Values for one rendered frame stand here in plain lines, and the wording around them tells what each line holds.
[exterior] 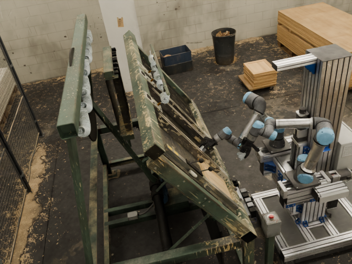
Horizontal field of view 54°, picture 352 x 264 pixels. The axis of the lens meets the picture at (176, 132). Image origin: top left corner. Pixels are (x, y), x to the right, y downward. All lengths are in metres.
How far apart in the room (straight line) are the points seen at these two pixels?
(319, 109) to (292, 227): 1.41
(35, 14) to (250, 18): 4.68
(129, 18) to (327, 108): 4.28
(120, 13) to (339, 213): 4.60
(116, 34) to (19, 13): 2.32
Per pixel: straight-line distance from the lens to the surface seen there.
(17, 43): 8.18
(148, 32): 8.00
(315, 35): 6.78
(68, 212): 4.70
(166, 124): 2.76
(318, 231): 3.87
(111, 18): 6.39
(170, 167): 2.22
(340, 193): 3.22
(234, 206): 3.02
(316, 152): 2.75
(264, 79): 6.26
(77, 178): 2.25
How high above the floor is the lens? 3.19
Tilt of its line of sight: 35 degrees down
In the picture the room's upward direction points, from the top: 9 degrees counter-clockwise
